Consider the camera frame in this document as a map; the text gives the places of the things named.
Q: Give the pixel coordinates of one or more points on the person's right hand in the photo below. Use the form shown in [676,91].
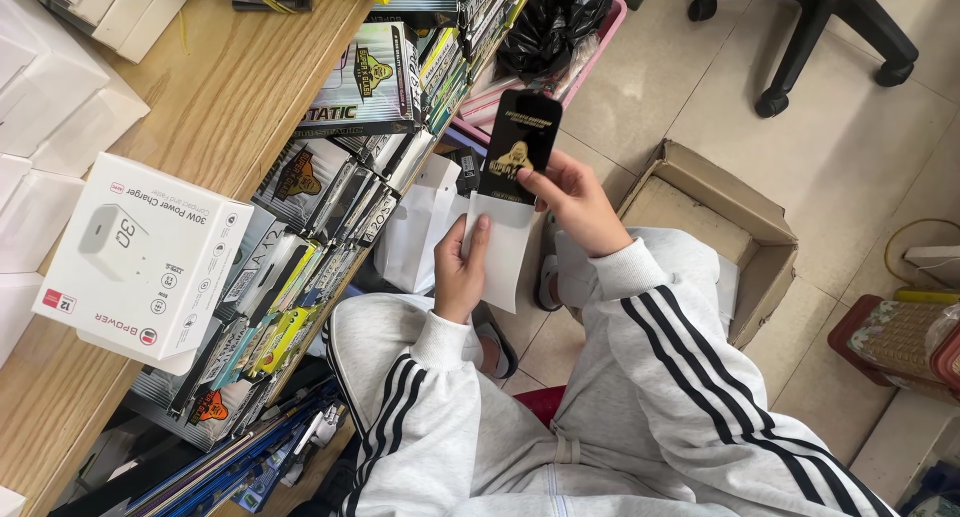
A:
[583,213]

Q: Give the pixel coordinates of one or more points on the person's left hand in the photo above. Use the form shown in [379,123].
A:
[456,277]

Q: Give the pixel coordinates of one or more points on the white paper sleeve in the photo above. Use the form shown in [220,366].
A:
[506,254]

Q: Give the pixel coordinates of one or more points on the black screen protector packet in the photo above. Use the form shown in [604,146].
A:
[517,142]

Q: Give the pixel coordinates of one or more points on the white paper bag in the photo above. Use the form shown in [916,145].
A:
[416,232]

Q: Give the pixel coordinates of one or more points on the grey slipper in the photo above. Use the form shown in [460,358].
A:
[546,277]
[499,348]

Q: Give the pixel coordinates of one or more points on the small black box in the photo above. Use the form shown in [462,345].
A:
[467,170]

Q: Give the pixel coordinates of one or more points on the open cardboard box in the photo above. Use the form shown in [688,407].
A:
[712,217]

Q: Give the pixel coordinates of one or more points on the pink plastic basket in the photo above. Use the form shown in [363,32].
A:
[592,48]

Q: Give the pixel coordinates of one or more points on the black plastic bag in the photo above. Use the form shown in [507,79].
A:
[551,26]

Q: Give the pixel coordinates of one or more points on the person's grey striped trousers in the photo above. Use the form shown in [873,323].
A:
[540,457]

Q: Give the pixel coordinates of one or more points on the row of screen protector boxes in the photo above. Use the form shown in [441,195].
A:
[360,89]

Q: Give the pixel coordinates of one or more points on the bundle of blue flat packets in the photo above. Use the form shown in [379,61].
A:
[240,457]

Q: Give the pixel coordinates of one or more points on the red plastic stool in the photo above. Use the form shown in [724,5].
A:
[851,337]

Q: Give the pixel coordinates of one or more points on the black office chair base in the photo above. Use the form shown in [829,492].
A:
[814,22]

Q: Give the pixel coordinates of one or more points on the white charger box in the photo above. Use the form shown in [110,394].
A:
[142,254]

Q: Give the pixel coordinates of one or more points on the small white box underneath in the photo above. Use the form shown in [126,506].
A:
[150,359]

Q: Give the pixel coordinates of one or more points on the woven patterned basket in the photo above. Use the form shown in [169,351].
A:
[896,337]

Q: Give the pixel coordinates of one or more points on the white flat box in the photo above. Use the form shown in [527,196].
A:
[934,262]

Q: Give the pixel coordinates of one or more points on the white slab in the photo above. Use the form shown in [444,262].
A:
[900,442]

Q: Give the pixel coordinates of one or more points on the pile of white cartons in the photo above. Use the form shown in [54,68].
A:
[120,7]

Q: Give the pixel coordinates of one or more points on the stack of plain white boxes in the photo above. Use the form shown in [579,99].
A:
[45,127]

